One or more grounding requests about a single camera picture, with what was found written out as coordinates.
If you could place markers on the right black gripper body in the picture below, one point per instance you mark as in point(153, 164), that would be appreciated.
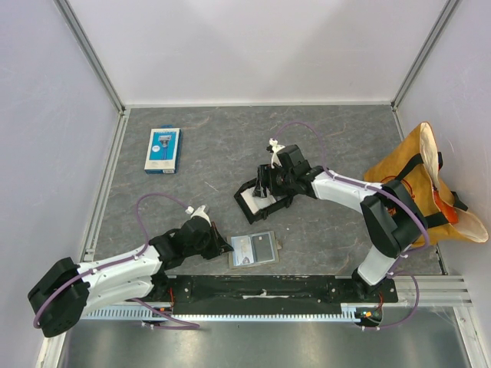
point(265, 184)

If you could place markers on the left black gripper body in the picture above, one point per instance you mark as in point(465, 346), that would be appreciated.
point(203, 248)

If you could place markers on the black plastic card box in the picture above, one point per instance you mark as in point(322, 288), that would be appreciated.
point(281, 202)

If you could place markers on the silver VIP credit card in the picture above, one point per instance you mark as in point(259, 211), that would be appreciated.
point(243, 253)

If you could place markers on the grey card holder wallet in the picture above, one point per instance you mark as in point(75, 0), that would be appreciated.
point(275, 246)

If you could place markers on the dark grey credit card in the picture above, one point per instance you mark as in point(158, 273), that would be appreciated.
point(263, 248)

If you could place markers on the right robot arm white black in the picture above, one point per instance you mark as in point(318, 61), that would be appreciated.
point(393, 220)

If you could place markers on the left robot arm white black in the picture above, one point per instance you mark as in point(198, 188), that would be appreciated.
point(69, 291)

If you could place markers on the white card stack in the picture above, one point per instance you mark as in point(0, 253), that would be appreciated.
point(254, 203)

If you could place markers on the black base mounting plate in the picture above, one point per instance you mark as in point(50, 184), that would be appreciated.
point(266, 295)

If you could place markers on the blue razor package box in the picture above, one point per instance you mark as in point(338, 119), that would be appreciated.
point(163, 152)

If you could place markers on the yellow tote bag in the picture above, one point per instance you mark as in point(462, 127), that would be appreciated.
point(416, 162)

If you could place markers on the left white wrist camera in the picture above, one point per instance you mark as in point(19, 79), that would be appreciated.
point(201, 212)

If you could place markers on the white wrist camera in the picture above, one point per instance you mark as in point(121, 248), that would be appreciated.
point(274, 148)
point(201, 212)

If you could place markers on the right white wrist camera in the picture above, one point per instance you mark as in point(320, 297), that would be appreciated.
point(274, 148)

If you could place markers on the grey slotted cable duct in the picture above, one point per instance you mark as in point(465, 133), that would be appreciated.
point(141, 313)

